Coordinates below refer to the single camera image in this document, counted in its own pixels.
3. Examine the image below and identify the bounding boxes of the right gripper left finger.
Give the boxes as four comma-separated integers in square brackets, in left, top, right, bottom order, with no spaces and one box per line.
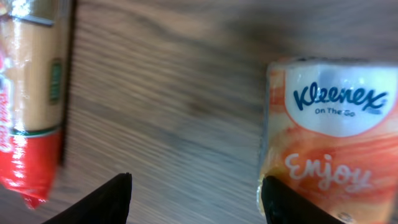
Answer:
[43,173,132,224]

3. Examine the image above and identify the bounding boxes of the spaghetti packet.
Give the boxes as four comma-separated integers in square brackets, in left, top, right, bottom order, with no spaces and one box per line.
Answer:
[1,0,73,209]

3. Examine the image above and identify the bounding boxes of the orange tissue pack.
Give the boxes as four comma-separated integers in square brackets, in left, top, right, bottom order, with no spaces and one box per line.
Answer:
[257,57,397,224]

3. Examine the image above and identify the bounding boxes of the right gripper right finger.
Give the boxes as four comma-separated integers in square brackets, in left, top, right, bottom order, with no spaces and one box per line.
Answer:
[261,176,344,224]

